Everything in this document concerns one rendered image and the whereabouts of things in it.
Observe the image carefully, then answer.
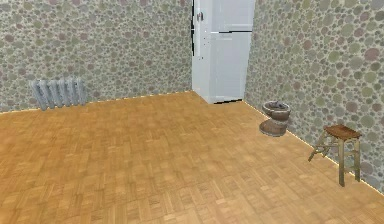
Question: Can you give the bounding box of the grey radiator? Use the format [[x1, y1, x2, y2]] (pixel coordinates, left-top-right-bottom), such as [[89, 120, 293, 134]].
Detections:
[[29, 77, 88, 111]]

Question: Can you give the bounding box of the brown wooden stool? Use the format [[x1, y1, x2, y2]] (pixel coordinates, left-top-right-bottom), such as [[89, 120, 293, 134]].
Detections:
[[307, 124, 363, 188]]

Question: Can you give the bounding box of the white room door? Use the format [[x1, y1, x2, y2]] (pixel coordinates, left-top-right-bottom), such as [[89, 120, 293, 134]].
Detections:
[[191, 0, 257, 105]]

